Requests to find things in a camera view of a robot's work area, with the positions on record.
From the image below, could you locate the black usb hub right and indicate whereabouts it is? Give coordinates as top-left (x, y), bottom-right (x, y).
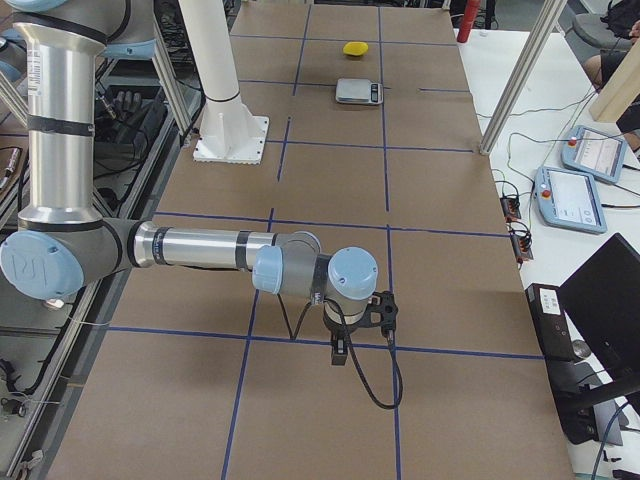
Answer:
top-left (510, 232), bottom-right (534, 264)

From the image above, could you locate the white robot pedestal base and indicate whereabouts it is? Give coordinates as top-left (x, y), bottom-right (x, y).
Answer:
top-left (179, 0), bottom-right (269, 165)

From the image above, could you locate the blue teach pendant near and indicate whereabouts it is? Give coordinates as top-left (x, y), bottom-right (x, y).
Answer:
top-left (534, 166), bottom-right (607, 234)

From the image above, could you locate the black monitor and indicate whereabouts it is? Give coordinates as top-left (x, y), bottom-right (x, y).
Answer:
top-left (546, 233), bottom-right (639, 444)

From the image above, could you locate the blue teach pendant far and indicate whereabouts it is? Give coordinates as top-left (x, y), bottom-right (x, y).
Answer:
top-left (561, 125), bottom-right (627, 184)

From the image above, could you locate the seated person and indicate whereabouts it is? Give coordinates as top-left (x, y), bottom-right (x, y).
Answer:
top-left (582, 29), bottom-right (640, 151)

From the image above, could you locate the blue teach pendant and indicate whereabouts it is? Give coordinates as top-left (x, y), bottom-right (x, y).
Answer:
top-left (561, 125), bottom-right (627, 184)
top-left (534, 166), bottom-right (607, 234)

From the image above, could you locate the red fire extinguisher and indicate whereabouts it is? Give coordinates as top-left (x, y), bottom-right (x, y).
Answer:
top-left (456, 0), bottom-right (481, 43)

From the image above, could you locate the black usb hub left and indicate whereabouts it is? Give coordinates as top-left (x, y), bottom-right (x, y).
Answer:
top-left (500, 196), bottom-right (521, 223)

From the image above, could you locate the yellow mango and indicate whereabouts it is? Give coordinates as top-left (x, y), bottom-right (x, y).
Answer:
top-left (342, 41), bottom-right (369, 58)

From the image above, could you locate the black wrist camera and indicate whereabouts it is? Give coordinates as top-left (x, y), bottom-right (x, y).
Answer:
top-left (357, 291), bottom-right (399, 338)

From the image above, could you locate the black computer box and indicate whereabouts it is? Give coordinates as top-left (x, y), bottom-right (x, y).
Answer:
top-left (525, 283), bottom-right (575, 362)

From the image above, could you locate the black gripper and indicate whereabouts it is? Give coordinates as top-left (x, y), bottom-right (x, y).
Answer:
top-left (323, 310), bottom-right (359, 366)

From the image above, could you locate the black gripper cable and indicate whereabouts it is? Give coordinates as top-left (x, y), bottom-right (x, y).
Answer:
top-left (277, 294), bottom-right (404, 412)

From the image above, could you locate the silver digital kitchen scale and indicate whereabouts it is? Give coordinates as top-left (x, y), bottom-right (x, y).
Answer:
top-left (335, 78), bottom-right (384, 105)

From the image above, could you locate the black usb hub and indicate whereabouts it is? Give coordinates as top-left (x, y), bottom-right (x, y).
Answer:
top-left (510, 232), bottom-right (534, 264)
top-left (500, 196), bottom-right (521, 223)

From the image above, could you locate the aluminium frame post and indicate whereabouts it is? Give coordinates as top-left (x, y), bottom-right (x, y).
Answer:
top-left (479, 0), bottom-right (567, 155)

